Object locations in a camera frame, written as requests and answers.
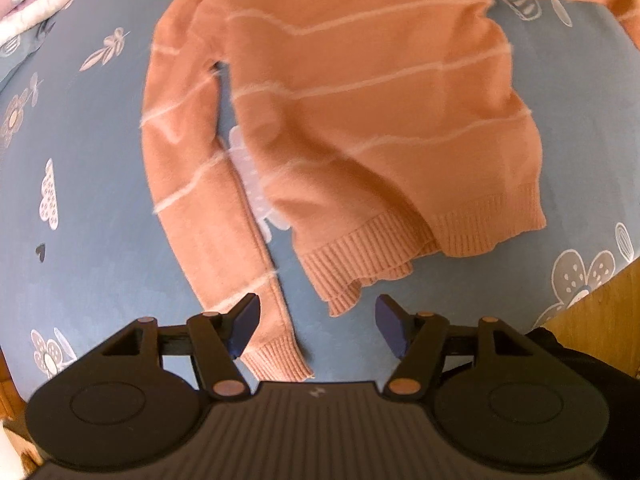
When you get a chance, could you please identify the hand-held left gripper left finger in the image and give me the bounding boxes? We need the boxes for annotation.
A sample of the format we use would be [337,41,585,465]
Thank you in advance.
[102,294,261,402]

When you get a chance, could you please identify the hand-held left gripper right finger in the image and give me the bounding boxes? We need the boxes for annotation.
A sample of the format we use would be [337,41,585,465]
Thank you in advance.
[376,294,533,402]

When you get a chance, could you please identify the orange striped sweater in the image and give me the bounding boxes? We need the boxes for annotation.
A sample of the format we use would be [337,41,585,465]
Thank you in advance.
[139,0,640,383]

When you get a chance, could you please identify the bed with blue floral sheet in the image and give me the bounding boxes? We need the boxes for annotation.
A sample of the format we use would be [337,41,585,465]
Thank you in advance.
[0,0,640,401]

